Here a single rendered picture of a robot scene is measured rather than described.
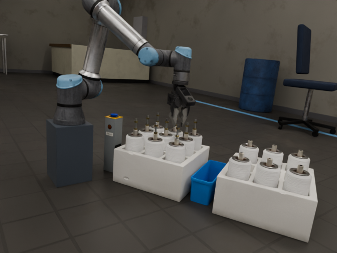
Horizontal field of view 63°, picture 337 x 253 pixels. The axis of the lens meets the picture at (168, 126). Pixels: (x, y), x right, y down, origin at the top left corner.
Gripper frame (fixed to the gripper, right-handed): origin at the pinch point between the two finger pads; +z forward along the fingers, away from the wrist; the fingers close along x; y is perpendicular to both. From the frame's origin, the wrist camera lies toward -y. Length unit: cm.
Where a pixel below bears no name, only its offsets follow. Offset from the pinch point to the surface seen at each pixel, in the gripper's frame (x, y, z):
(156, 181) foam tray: 9.3, 0.3, 28.5
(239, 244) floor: -5, -45, 35
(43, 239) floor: 60, -17, 35
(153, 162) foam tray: 10.6, 2.1, 18.9
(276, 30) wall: -294, 224, -88
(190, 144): -9.9, 2.8, 11.7
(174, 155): 2.5, -3.3, 14.4
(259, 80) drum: -238, 188, -11
